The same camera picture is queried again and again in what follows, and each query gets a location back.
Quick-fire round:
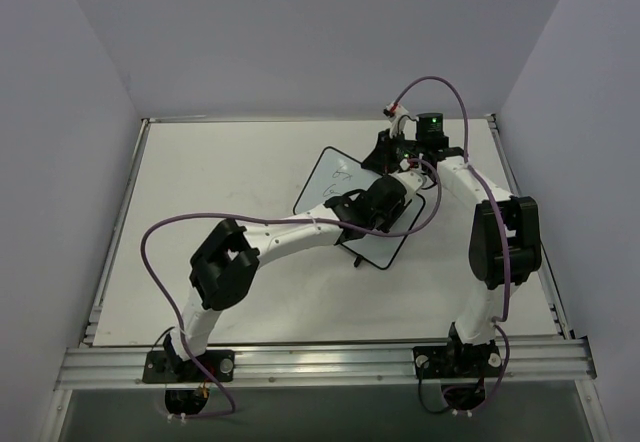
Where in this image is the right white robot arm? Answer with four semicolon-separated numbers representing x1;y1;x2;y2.
362;104;541;375

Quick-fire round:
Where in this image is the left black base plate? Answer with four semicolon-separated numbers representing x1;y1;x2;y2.
141;349;235;384

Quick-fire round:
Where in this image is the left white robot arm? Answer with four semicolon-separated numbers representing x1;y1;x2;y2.
163;174;416;381

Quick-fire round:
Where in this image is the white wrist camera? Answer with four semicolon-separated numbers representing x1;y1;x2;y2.
392;170;425;205
383;103;414;138

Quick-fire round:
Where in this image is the small white whiteboard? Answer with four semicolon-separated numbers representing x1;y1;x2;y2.
291;147;427;271

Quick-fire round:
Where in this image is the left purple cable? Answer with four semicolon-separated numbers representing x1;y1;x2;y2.
139;156;442;419

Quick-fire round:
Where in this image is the purple cable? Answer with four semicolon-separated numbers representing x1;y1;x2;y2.
139;156;442;419
382;76;512;416

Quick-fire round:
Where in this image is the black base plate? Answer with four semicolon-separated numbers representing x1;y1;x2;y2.
141;349;235;384
412;344;503;379

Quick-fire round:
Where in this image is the aluminium mounting rail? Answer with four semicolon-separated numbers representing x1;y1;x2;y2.
55;337;596;390

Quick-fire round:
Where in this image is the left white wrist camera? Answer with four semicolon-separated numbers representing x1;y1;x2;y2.
392;170;425;205

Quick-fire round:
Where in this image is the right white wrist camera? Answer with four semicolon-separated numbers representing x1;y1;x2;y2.
383;103;414;138

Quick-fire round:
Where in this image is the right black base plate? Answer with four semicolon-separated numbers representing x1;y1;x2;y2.
412;344;503;379

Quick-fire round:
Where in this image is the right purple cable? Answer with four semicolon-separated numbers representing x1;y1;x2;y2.
382;76;512;416

